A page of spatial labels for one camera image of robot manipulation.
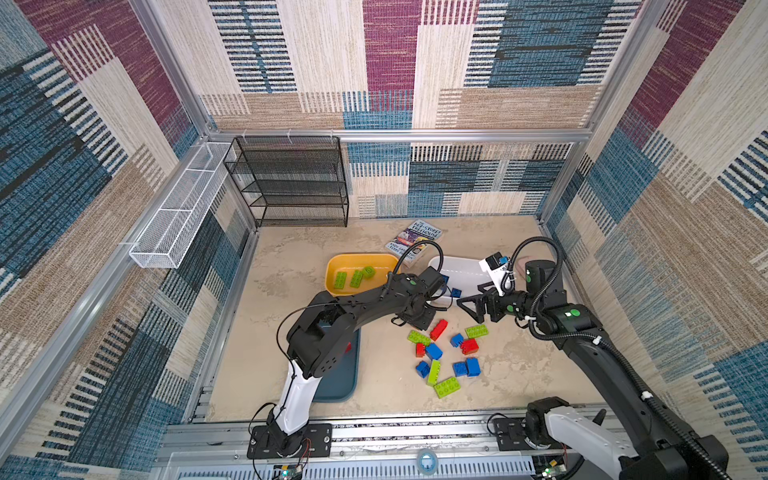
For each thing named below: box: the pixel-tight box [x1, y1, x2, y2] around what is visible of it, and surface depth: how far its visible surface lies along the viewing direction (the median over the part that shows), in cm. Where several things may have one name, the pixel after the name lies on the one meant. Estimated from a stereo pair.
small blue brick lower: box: [416, 360, 430, 378], surface depth 84 cm
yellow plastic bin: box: [324, 253, 397, 296], surface depth 105 cm
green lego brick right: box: [466, 324, 489, 339], surface depth 92 cm
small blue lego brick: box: [450, 333, 465, 348], surface depth 90 cm
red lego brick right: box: [460, 338, 479, 355], surface depth 90 cm
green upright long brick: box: [427, 359, 441, 386], surface depth 83 cm
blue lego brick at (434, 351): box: [426, 342, 443, 360], surface depth 88 cm
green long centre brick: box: [407, 330, 432, 346], surface depth 91 cm
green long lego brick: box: [350, 270, 363, 288], surface depth 104 cm
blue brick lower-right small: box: [452, 361, 468, 377], surface depth 85 cm
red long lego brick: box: [430, 319, 448, 341], surface depth 93 cm
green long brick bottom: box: [433, 377, 461, 399], surface depth 82 cm
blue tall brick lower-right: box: [466, 357, 481, 377], surface depth 85 cm
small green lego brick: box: [334, 272, 347, 289], surface depth 104 cm
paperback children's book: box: [385, 219, 443, 268], surface depth 114 cm
